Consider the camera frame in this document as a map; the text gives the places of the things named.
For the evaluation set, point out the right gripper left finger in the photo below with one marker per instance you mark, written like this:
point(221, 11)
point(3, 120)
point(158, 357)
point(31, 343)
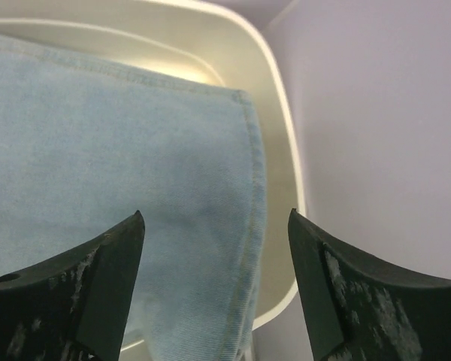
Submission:
point(75, 305)

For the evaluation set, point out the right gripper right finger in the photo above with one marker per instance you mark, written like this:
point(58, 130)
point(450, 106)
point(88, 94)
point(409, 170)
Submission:
point(359, 307)

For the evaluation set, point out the grey cloth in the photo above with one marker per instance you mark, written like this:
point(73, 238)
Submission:
point(84, 143)

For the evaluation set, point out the white rectangular plastic basin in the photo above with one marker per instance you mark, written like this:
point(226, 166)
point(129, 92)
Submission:
point(201, 43)

